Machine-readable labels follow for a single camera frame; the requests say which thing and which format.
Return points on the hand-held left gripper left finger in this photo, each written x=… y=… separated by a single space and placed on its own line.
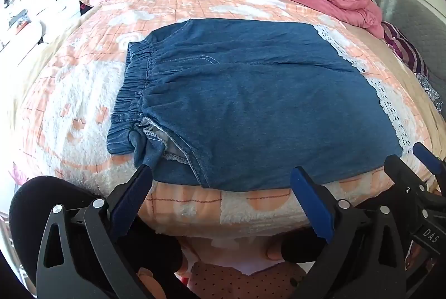
x=130 y=201

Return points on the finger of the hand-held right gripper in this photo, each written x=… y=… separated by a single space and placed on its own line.
x=427 y=158
x=404 y=177

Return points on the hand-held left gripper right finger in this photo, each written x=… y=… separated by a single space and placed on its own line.
x=312 y=205

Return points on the blue denim pants lace trim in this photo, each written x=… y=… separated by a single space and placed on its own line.
x=244 y=93

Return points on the person's black trouser leg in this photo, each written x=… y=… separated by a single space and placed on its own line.
x=28 y=201
x=299 y=246

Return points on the floral patterned cloth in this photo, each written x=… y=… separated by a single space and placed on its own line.
x=430 y=90

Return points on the person's pink dotted clothing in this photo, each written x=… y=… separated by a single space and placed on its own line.
x=226 y=281

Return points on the purple striped pillow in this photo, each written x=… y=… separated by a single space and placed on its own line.
x=404 y=44

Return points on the peach bear print blanket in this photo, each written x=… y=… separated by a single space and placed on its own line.
x=69 y=93

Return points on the grey padded headboard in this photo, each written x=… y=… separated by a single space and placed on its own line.
x=411 y=13

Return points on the white desk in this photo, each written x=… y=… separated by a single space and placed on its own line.
x=21 y=34

